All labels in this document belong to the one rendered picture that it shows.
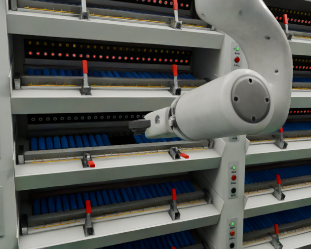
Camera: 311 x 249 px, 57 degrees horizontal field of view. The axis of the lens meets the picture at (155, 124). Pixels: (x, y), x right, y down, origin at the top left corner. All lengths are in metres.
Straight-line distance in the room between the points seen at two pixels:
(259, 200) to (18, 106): 0.85
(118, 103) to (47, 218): 0.38
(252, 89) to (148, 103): 0.49
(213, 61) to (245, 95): 0.64
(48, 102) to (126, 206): 0.39
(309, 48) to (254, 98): 0.85
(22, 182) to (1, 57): 0.30
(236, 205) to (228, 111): 0.72
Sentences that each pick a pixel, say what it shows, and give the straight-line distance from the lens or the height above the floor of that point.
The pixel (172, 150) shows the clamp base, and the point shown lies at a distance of 0.88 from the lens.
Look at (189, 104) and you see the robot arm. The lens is 0.42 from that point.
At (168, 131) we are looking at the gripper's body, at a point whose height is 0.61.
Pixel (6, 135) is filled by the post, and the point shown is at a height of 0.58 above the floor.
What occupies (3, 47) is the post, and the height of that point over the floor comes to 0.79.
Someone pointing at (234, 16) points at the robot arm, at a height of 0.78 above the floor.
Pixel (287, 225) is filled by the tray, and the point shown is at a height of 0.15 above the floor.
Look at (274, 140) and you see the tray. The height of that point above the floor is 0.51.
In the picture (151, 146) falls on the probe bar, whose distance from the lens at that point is 0.88.
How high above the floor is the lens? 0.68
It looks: 6 degrees down
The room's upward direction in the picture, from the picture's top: straight up
